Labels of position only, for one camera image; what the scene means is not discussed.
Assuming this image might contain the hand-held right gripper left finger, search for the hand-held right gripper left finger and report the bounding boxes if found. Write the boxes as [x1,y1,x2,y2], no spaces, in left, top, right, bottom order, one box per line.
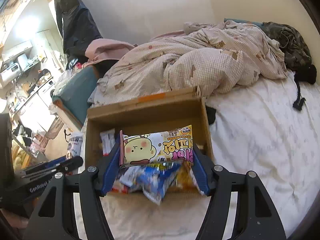
[22,135,123,240]

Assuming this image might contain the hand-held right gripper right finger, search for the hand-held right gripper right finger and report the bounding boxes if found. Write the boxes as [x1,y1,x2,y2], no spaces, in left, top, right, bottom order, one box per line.
[191,144,287,240]

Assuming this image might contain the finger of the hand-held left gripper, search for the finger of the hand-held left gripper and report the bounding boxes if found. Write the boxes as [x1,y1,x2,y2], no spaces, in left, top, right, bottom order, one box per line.
[21,165,68,179]
[41,156,84,171]

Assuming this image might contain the pile of snack packets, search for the pile of snack packets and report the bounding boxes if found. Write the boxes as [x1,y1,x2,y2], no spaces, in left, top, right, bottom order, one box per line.
[100,129,200,204]

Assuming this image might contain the white cartoon cookie packet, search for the white cartoon cookie packet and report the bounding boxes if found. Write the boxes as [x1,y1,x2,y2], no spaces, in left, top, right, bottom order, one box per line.
[119,124,194,168]

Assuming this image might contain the brown cardboard box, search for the brown cardboard box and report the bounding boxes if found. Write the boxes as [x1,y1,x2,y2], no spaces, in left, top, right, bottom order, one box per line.
[85,86,214,198]

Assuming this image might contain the white printed plastic bag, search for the white printed plastic bag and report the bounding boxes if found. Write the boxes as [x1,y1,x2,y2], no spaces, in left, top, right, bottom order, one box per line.
[66,132,83,159]

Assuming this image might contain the white kitchen cabinets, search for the white kitchen cabinets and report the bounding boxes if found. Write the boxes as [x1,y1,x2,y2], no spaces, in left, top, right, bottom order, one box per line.
[15,95,54,130]

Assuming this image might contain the bear print bed sheet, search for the bear print bed sheet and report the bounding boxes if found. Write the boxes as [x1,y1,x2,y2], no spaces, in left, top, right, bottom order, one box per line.
[75,70,320,240]

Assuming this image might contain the dark cloth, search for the dark cloth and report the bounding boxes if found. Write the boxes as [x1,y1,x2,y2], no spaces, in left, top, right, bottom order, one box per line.
[205,106,217,125]

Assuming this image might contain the white water heater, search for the white water heater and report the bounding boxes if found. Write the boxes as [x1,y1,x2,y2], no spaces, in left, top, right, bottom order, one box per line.
[0,64,20,85]

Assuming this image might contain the grey range hood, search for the grey range hood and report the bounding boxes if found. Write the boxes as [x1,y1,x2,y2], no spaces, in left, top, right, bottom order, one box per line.
[16,54,34,72]

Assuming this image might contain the checked beige duvet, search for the checked beige duvet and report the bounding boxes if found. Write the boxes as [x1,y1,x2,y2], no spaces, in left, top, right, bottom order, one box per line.
[87,20,288,105]

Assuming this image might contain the black hanging coat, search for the black hanging coat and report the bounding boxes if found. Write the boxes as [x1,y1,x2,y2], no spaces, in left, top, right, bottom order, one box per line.
[54,0,103,58]

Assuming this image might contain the teal pillow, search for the teal pillow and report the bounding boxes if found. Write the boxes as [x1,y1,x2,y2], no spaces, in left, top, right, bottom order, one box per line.
[224,18,265,28]

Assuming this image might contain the camouflage jacket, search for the camouflage jacket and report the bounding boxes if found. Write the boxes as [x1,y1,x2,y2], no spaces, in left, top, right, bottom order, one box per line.
[261,22,317,84]

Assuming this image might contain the black drawstring cord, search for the black drawstring cord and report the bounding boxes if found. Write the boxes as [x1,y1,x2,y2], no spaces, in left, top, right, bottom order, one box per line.
[293,72,307,111]

